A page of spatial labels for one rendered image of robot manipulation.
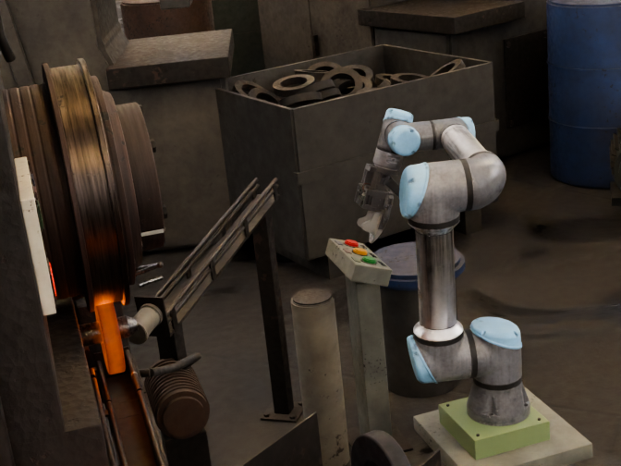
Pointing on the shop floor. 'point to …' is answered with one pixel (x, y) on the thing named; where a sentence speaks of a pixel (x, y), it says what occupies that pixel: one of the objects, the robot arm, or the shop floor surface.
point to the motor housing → (180, 415)
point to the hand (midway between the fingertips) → (374, 239)
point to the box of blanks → (341, 137)
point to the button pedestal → (367, 339)
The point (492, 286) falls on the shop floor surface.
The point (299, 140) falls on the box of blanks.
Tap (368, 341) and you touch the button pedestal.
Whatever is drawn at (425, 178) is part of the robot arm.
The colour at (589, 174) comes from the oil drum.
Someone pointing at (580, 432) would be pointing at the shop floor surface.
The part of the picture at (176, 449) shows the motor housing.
